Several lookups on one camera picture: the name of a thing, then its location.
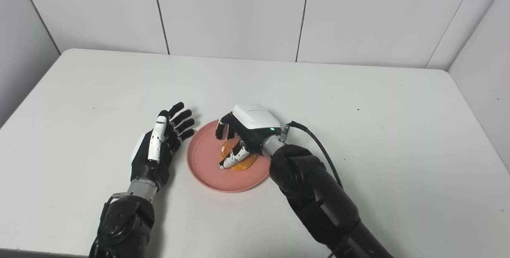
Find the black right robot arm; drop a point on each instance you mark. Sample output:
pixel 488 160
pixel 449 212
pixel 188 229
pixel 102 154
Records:
pixel 314 198

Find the pink round plate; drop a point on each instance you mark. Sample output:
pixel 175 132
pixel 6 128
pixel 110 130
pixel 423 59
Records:
pixel 203 158

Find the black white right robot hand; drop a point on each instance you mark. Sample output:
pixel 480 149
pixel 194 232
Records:
pixel 251 124

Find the orange cream puff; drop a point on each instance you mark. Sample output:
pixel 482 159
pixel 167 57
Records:
pixel 229 146

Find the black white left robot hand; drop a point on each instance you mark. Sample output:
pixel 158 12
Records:
pixel 159 158

